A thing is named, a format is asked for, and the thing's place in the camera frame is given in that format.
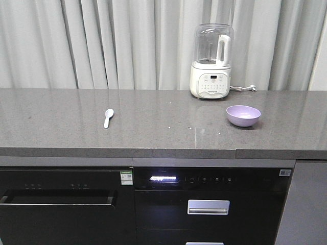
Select white blender power cord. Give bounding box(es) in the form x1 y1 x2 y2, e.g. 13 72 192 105
229 84 257 92

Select grey cabinet panel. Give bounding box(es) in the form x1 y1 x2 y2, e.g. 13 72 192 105
275 161 326 244

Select black built-in dishwasher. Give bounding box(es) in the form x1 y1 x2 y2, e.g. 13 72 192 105
1 167 136 244

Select purple plastic bowl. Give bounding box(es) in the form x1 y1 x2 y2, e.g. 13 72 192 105
226 105 261 127

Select black drawer appliance silver handles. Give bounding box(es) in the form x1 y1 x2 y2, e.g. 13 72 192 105
134 167 292 244

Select white blender with clear jar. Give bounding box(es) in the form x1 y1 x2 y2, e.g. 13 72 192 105
189 23 234 99

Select light blue plastic spoon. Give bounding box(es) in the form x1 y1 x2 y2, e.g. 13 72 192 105
104 109 114 129

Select grey pleated curtain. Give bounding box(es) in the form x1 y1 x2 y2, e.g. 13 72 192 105
1 1 326 90

